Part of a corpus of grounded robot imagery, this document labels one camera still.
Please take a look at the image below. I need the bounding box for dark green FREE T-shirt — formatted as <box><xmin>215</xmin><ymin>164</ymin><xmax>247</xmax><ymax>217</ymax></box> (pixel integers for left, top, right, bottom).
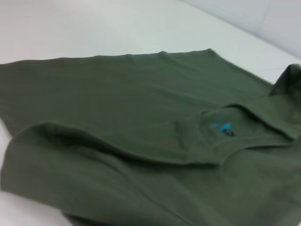
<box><xmin>0</xmin><ymin>48</ymin><xmax>301</xmax><ymax>226</ymax></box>

